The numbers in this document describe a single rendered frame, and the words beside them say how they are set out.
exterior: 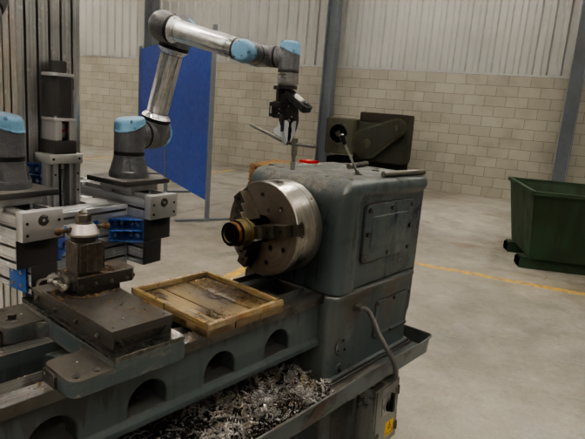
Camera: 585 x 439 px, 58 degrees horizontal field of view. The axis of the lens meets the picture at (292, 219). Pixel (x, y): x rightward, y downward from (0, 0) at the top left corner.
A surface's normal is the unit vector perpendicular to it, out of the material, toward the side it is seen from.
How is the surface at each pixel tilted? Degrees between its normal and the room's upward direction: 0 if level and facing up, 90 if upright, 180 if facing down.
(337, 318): 90
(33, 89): 90
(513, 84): 90
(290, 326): 88
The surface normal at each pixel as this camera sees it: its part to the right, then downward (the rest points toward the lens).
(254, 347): 0.76, 0.16
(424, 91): -0.40, 0.16
